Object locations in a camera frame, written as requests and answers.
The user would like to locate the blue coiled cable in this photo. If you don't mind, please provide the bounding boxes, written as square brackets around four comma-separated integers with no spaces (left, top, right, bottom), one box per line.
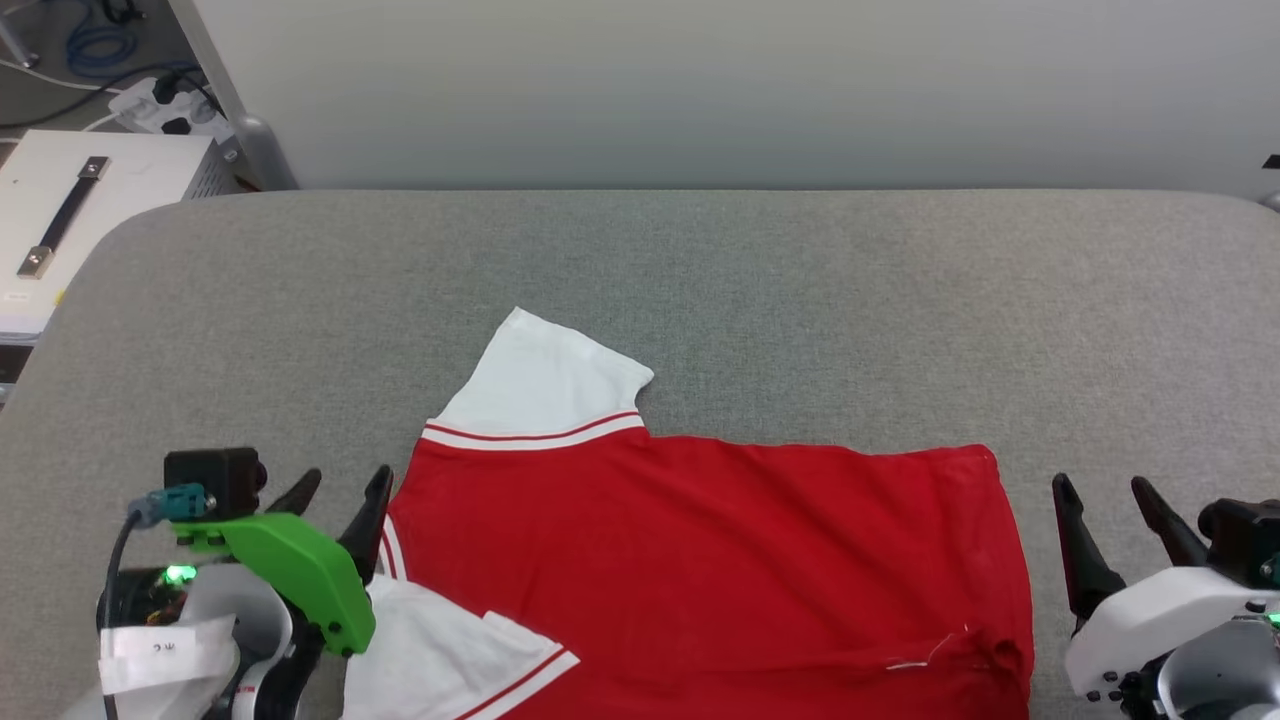
[65,0,141,79]

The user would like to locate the white metal equipment box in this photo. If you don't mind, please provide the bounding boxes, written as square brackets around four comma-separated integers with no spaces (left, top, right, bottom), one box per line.
[0,130,241,346]

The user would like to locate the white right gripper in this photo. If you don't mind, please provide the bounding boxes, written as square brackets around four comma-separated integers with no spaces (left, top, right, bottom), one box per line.
[1052,473,1280,706]

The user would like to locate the white power strip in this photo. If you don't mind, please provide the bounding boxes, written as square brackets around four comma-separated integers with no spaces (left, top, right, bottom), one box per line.
[108,78,236,141]

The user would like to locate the white partition panel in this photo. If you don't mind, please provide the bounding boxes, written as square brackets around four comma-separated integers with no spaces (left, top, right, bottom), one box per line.
[168,0,1280,211]

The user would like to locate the black strap handle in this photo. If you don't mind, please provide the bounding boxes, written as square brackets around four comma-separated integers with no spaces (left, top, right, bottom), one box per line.
[17,156,111,279]

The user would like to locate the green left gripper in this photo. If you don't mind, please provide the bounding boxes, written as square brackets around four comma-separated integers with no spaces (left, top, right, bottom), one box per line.
[175,464,395,657]

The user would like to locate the white paper cable label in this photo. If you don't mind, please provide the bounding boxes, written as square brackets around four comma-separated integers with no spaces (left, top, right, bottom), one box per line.
[98,615,239,696]

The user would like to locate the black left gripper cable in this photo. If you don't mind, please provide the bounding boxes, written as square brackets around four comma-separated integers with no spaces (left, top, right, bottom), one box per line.
[100,485,211,720]

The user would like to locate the red and white jersey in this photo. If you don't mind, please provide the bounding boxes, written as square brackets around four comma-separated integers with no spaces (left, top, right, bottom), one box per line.
[340,307,1036,720]

